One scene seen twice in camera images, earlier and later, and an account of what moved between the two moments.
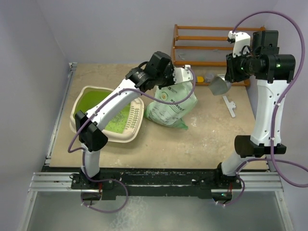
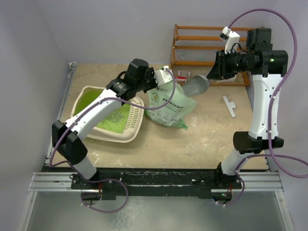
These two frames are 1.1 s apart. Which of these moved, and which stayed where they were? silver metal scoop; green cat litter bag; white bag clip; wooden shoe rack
Moved: silver metal scoop
Stayed: wooden shoe rack; green cat litter bag; white bag clip
